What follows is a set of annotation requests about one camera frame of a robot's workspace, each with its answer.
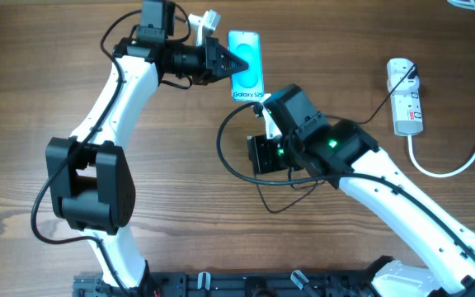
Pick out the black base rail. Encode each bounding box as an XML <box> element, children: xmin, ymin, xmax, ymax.
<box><xmin>72</xmin><ymin>270</ymin><xmax>440</xmax><ymax>297</ymax></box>

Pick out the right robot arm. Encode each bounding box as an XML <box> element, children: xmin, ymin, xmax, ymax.
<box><xmin>251</xmin><ymin>84</ymin><xmax>475</xmax><ymax>296</ymax></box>

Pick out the white charger plug adapter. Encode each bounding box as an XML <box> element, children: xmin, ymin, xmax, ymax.
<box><xmin>387</xmin><ymin>73</ymin><xmax>420</xmax><ymax>95</ymax></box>

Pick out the white power strip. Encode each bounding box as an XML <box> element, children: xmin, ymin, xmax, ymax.
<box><xmin>387</xmin><ymin>58</ymin><xmax>423</xmax><ymax>136</ymax></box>

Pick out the teal Galaxy smartphone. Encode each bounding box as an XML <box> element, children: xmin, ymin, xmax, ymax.
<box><xmin>228</xmin><ymin>31</ymin><xmax>265</xmax><ymax>102</ymax></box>

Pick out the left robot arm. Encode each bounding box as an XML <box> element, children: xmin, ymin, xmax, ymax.
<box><xmin>41</xmin><ymin>1</ymin><xmax>247</xmax><ymax>296</ymax></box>

